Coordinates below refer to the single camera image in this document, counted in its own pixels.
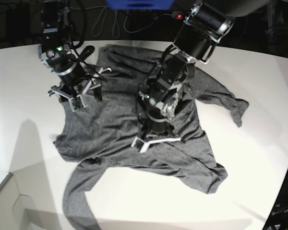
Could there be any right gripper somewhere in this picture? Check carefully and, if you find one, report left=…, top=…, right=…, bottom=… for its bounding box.
left=48, top=67, right=112, bottom=101

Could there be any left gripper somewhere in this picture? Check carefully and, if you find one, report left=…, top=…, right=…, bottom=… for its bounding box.
left=135, top=119, right=185, bottom=152

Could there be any grey long-sleeve t-shirt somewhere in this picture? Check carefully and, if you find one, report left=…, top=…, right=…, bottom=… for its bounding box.
left=54, top=45, right=249, bottom=230

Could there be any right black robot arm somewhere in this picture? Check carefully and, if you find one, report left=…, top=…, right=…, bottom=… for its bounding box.
left=38, top=0, right=106, bottom=102

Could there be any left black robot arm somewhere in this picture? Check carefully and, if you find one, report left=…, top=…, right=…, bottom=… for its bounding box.
left=131, top=0, right=268, bottom=153

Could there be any blue plastic panel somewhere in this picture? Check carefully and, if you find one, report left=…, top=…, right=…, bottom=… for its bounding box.
left=106, top=0, right=174, bottom=10

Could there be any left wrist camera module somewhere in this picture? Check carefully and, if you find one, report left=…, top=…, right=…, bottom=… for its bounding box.
left=131, top=137, right=147, bottom=153

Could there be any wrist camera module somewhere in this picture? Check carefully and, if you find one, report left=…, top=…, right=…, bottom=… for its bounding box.
left=68, top=94, right=88, bottom=112
left=131, top=137, right=147, bottom=153

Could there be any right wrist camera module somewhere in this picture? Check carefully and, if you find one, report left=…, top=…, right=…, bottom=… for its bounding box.
left=68, top=94, right=88, bottom=112

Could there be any black power strip red switch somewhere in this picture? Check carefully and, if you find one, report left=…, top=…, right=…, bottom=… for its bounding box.
left=171, top=11, right=190, bottom=20

